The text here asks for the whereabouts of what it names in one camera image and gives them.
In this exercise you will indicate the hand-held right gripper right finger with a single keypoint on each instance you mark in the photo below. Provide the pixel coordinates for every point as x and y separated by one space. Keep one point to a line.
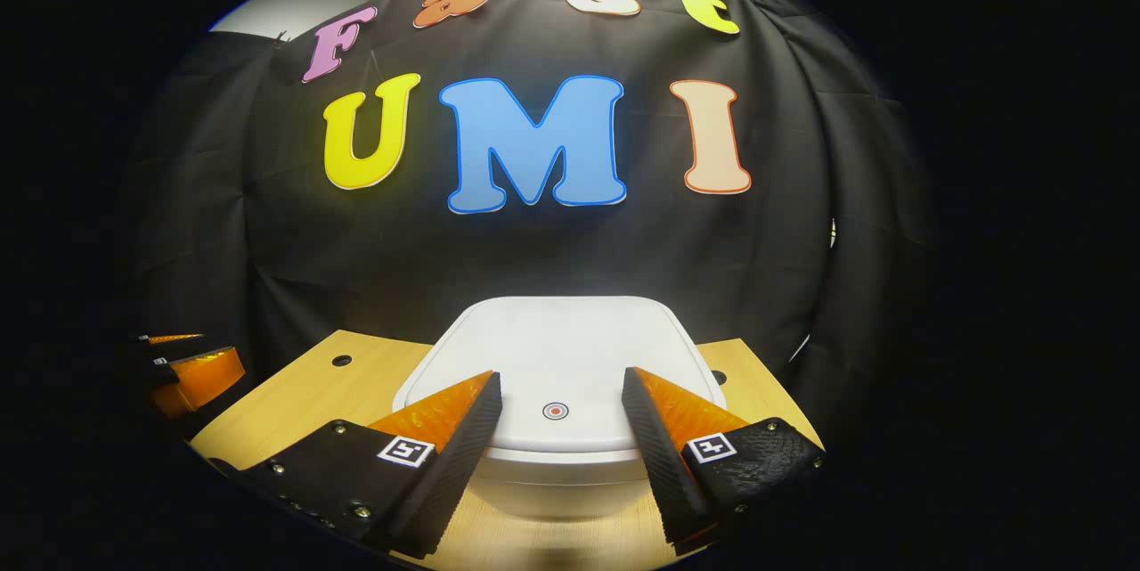
659 464

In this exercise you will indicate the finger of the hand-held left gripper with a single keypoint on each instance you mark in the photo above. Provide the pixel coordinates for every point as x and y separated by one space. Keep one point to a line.
169 338
205 375

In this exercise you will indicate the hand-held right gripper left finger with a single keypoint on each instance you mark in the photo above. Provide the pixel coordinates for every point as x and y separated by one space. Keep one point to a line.
459 473

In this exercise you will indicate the white desktop garbage bin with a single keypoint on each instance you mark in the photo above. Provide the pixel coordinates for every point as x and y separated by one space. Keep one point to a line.
570 348

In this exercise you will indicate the wooden desktop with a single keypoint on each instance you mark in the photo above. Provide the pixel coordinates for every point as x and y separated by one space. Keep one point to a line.
356 393

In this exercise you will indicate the black backdrop cloth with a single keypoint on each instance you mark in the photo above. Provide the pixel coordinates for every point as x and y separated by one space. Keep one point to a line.
623 259

